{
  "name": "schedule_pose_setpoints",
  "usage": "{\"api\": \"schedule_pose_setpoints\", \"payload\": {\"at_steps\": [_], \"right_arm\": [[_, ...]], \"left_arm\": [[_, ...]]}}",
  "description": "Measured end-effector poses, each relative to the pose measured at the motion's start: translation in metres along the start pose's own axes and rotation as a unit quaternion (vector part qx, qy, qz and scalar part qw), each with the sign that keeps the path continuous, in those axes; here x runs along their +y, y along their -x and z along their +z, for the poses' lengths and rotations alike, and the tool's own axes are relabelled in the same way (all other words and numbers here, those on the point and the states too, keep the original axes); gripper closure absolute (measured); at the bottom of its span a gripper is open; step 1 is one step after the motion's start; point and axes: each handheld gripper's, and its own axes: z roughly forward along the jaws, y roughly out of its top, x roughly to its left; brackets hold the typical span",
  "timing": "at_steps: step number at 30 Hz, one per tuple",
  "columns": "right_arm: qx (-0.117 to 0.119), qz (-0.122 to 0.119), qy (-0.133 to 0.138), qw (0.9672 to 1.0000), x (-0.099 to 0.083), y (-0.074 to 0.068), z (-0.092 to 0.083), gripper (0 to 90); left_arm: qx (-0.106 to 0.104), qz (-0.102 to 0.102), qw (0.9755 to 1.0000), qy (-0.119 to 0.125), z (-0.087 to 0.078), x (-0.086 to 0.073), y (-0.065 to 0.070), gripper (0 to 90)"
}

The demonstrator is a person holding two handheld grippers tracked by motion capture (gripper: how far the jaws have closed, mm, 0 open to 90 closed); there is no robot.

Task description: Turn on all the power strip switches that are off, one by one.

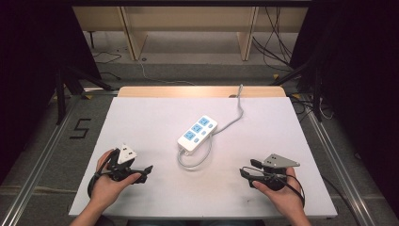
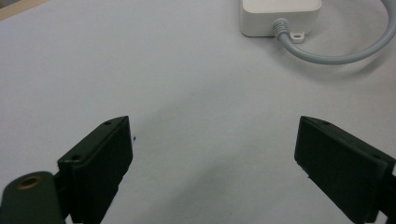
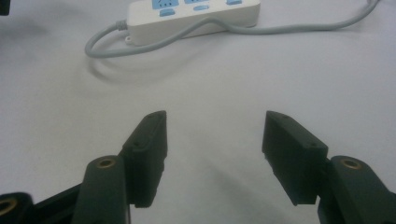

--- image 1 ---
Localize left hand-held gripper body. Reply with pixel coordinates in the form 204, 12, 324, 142
107, 143, 144, 183

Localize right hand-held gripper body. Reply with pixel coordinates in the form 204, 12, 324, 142
260, 153, 301, 192

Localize person's right hand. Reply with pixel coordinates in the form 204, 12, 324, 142
251, 167, 305, 218

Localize person's left hand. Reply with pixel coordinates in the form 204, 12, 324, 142
90, 149, 142, 208

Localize white table mat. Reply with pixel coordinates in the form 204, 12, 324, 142
68, 96, 339, 220

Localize white power strip blue sockets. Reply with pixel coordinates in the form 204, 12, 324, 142
176, 114, 218, 155

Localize black metal stand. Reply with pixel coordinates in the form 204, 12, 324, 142
268, 57, 325, 122
54, 64, 115, 126

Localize dark curtain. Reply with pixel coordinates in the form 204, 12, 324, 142
290, 0, 399, 218
0, 0, 102, 186

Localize light wooden bench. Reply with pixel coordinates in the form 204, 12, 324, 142
72, 6, 311, 62

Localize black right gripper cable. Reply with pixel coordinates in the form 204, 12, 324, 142
243, 166, 307, 209

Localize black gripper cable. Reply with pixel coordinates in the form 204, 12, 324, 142
243, 166, 307, 209
87, 150, 118, 200

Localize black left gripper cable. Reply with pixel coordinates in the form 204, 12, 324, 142
87, 150, 118, 200

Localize grey power strip cable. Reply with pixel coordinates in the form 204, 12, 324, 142
177, 83, 246, 170

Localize aluminium floor rail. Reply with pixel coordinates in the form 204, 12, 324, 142
0, 93, 83, 226
304, 109, 379, 226

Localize white floor cable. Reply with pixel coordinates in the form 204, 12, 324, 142
137, 58, 196, 87

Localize thin black floor cable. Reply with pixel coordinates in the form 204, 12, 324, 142
91, 51, 122, 81

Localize bundle of black floor cables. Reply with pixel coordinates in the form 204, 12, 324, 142
251, 6, 295, 73

